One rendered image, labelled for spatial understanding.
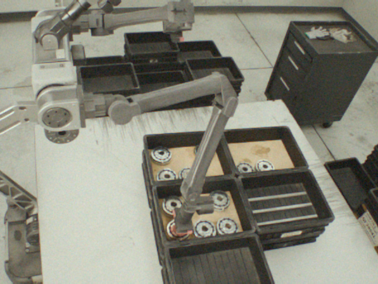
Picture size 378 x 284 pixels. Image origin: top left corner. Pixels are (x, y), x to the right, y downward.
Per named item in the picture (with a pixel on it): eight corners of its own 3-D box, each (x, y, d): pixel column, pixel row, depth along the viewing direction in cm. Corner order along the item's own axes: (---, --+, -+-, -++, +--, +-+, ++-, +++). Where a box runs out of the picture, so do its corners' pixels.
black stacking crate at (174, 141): (150, 198, 177) (152, 184, 169) (141, 150, 196) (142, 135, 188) (230, 190, 187) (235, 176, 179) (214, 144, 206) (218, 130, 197)
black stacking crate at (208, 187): (161, 257, 158) (164, 245, 150) (151, 199, 177) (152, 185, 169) (249, 245, 168) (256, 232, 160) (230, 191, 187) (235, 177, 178)
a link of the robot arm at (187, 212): (182, 199, 147) (185, 212, 143) (198, 197, 149) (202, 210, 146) (178, 207, 152) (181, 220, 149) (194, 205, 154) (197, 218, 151)
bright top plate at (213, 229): (194, 240, 161) (194, 239, 160) (191, 220, 167) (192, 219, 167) (217, 239, 163) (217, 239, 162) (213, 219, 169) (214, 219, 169)
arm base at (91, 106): (78, 111, 128) (76, 83, 119) (102, 109, 130) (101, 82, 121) (81, 129, 122) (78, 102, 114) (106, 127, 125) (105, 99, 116)
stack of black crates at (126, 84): (85, 139, 282) (81, 93, 249) (81, 111, 301) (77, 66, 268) (137, 132, 294) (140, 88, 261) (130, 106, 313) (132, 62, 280)
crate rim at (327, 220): (255, 234, 161) (257, 232, 159) (235, 179, 180) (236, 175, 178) (334, 222, 171) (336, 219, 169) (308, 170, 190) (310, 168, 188)
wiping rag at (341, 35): (335, 44, 288) (336, 40, 286) (321, 28, 302) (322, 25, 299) (363, 43, 297) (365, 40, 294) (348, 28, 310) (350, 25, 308)
